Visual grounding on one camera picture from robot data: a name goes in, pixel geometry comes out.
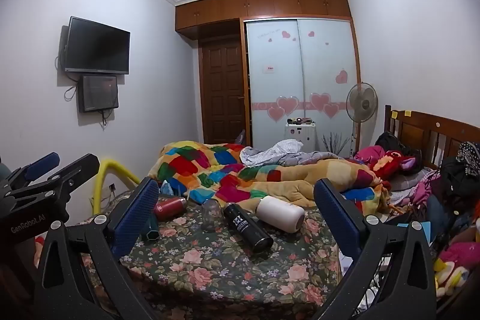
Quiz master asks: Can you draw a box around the black bag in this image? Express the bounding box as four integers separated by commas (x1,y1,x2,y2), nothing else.
374,131,412,156

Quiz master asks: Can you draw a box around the small black wall monitor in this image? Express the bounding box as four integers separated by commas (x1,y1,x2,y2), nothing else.
77,74,120,114

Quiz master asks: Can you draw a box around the brown wooden door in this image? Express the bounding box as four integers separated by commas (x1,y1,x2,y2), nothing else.
198,36,247,145

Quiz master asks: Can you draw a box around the black wall television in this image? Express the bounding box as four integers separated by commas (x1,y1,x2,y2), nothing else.
59,16,131,76

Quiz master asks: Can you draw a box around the black clothing pile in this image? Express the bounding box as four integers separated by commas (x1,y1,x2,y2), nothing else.
439,141,480,209

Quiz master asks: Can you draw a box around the colourful patchwork blanket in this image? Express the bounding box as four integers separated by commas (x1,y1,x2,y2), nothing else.
147,141,391,211

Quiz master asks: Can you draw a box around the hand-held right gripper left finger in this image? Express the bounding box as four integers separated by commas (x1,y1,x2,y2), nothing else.
33,178,166,320

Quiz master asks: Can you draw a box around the yellow foam tube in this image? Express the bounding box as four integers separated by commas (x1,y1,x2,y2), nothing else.
91,159,142,216

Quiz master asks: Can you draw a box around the dark green hexagonal cup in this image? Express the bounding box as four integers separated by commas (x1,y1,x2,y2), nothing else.
140,214,163,242

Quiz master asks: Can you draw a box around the clear glass cup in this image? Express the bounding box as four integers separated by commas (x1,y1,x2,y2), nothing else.
201,198,222,232

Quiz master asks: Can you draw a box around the standing fan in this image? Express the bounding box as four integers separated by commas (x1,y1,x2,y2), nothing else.
345,82,379,156

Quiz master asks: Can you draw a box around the red plush toy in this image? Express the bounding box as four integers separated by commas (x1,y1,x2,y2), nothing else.
369,150,423,179

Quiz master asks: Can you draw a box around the brown wooden headboard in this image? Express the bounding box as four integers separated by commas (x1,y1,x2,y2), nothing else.
384,104,480,171

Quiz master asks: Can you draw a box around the red bottle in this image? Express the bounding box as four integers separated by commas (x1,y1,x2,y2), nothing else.
153,196,188,222

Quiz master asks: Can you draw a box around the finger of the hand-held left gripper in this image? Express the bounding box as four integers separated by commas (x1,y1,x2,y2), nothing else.
44,154,101,201
7,152,62,190

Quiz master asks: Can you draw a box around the floral bed sheet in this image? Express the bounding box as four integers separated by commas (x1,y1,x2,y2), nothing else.
73,193,345,320

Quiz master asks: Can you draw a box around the pink plush toy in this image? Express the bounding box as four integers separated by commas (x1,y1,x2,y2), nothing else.
442,241,480,270

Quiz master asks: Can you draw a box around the dry branch bundle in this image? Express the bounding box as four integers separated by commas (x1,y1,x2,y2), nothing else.
322,132,352,158

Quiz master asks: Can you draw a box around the yellow plush toy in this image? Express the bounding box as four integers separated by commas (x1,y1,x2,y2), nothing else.
433,258,474,299

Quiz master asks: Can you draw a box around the pink cloth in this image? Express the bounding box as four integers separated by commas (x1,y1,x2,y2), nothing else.
353,145,388,164

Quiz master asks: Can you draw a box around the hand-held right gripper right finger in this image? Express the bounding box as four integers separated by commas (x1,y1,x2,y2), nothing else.
313,178,449,320

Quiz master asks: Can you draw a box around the wooden wardrobe with heart stickers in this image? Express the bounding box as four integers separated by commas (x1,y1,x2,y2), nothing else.
175,0,362,157

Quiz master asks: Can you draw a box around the black cup with white label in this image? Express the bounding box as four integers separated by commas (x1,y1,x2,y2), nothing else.
223,202,275,254

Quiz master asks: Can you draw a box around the grey white checked cloth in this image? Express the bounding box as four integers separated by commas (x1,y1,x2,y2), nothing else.
239,139,343,168

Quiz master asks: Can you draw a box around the small white cabinet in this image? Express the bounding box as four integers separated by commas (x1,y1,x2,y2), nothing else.
284,121,317,153

